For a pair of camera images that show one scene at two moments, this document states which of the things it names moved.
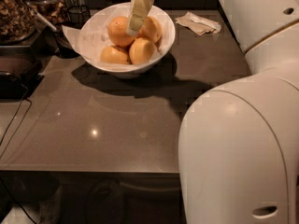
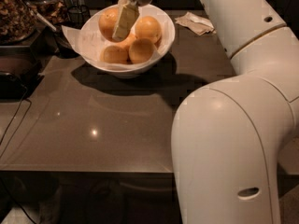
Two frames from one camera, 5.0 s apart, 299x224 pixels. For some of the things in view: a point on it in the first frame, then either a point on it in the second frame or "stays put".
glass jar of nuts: (19, 20) stays put
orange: (141, 49) stays put
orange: (117, 30) to (106, 22)
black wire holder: (78, 16) stays put
